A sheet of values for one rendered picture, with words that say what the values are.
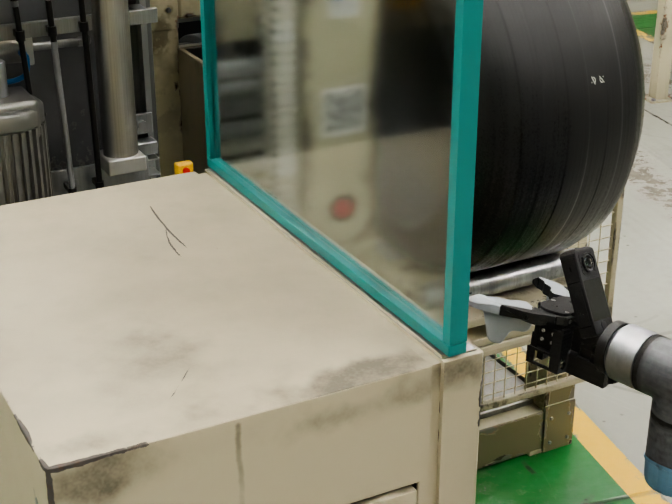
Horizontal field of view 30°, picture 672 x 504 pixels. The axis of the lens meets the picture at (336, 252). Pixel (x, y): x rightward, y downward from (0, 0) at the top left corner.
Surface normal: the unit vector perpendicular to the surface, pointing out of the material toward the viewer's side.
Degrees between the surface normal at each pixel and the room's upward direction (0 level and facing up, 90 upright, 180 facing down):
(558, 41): 60
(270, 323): 0
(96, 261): 0
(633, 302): 0
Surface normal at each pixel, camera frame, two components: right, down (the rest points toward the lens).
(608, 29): 0.40, -0.14
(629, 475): 0.00, -0.91
